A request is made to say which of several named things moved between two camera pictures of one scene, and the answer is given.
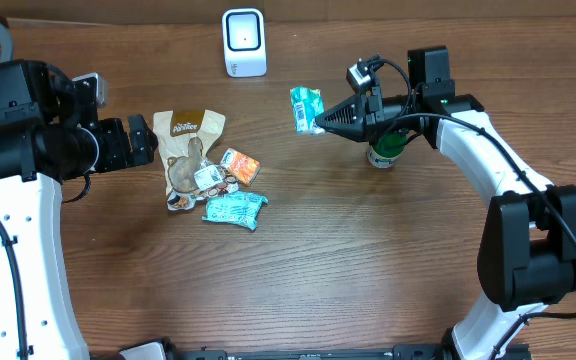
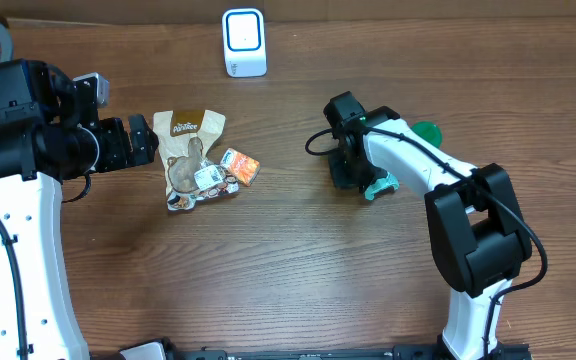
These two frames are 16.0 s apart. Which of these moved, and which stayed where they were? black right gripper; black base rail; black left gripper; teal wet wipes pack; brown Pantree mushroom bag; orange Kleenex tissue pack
Moved: teal wet wipes pack; black right gripper
Stayed: brown Pantree mushroom bag; black left gripper; black base rail; orange Kleenex tissue pack
